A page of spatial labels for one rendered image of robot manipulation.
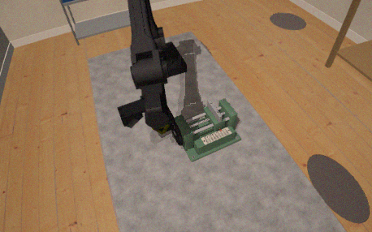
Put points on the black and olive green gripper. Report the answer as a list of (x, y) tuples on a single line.
[(171, 121)]

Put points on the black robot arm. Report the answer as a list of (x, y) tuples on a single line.
[(149, 74)]

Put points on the green bench vise with handwheel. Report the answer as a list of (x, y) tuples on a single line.
[(209, 134)]

